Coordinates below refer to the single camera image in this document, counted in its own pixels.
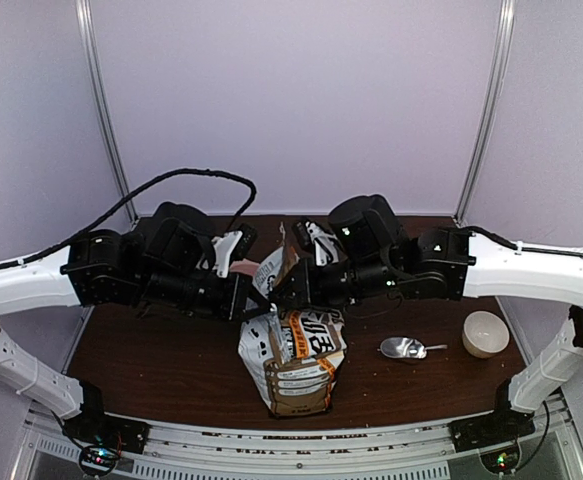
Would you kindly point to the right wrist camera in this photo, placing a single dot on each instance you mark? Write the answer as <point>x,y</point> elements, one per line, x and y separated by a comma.
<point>301,231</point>

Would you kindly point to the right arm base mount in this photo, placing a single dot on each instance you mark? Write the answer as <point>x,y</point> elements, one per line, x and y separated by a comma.
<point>496,433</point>

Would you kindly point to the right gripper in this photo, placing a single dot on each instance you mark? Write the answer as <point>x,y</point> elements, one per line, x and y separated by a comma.
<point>300,280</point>

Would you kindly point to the metal scoop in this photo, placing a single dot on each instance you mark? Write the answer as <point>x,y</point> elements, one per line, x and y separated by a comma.
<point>407,348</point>

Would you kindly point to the beige ceramic bowl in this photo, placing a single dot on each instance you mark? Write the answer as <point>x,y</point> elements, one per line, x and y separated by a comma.
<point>484,334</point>

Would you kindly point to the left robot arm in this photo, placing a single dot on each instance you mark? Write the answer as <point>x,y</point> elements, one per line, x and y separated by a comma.
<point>174,258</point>

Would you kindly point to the pink double pet feeder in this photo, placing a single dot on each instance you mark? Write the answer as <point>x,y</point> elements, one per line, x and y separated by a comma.
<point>245,266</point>

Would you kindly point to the right aluminium frame post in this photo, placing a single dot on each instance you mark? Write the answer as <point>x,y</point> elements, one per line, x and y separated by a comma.
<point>500,59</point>

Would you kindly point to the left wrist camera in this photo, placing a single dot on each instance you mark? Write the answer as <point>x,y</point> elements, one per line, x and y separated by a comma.
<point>248,237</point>

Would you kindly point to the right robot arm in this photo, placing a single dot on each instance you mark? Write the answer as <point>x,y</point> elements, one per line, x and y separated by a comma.
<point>365,252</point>

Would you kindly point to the aluminium frame post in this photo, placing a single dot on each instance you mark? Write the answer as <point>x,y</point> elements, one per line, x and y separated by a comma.
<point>89,41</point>
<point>500,59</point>

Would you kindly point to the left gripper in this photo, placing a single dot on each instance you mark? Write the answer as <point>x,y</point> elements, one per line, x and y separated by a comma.
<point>241,285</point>

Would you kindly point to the pet food bag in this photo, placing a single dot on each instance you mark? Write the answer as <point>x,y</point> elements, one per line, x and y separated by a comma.
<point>294,358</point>

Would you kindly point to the left aluminium frame post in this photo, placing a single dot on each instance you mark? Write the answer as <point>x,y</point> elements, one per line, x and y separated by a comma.
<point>89,41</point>

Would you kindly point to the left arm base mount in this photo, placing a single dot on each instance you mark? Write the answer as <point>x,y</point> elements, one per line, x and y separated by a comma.
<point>101,438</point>

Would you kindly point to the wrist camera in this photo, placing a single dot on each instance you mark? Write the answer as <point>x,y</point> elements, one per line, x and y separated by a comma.
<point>301,231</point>
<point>248,237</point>

